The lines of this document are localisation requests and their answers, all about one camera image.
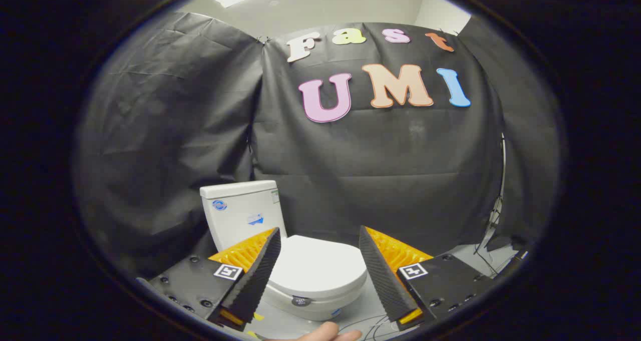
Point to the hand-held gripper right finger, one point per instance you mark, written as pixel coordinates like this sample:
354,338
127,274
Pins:
378,276

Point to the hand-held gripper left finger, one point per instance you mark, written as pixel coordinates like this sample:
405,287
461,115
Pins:
260,271

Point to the white toilet lid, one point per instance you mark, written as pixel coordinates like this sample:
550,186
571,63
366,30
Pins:
320,266

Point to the dark round toilet button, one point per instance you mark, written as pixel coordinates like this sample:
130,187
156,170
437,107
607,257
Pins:
301,301

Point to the white toilet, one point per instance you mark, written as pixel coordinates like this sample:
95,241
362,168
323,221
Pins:
240,208

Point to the yellow floor tape mark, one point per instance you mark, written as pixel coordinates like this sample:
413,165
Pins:
258,316

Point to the black backdrop cloth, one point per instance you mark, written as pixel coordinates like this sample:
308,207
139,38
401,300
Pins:
375,155

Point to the black box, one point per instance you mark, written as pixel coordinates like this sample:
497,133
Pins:
511,265

